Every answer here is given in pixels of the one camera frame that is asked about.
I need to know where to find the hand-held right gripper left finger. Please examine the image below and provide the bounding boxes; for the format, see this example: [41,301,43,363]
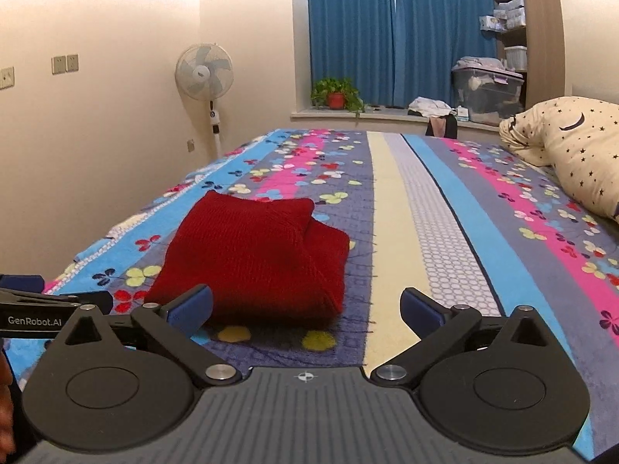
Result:
[57,284,243,388]

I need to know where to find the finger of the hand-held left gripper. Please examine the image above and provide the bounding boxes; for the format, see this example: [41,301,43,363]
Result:
[0,274,46,295]
[44,291,115,319]

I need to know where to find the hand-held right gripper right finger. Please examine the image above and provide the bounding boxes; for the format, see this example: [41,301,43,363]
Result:
[369,287,553,388]

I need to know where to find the red knitted sweater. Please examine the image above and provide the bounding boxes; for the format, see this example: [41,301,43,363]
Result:
[144,190,351,321]

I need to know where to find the white crumpled clothes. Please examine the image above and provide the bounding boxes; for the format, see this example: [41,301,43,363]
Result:
[408,97,453,119]

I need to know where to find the folded pale clothes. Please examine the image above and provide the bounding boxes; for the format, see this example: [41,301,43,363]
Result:
[455,56,506,72]

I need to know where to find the person's left hand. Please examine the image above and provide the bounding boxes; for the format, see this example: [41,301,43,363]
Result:
[0,348,16,451]

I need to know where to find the floral striped blanket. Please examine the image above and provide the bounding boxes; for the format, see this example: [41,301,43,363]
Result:
[0,128,619,464]

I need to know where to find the beige window sill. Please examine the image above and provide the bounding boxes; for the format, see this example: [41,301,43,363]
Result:
[290,106,504,132]

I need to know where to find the clear plastic storage box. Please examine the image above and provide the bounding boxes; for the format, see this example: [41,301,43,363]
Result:
[451,65,526,125]

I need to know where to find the star-patterned cream pillow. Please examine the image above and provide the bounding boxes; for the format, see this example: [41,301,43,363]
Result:
[499,97,619,224]

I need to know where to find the white standing fan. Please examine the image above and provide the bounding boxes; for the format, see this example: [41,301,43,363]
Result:
[175,43,235,159]

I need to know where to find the potted plant in red pot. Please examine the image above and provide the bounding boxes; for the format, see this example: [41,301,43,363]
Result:
[310,77,366,116]

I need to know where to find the white storage bin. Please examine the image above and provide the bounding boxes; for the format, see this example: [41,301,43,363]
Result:
[503,45,528,71]

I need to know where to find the blue curtain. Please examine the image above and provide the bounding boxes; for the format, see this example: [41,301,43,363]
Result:
[306,0,499,108]

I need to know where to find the wooden shelf unit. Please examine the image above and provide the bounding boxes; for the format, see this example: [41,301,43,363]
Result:
[489,0,566,109]

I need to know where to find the pile of white packets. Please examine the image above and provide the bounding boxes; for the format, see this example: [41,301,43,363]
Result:
[479,0,528,32]

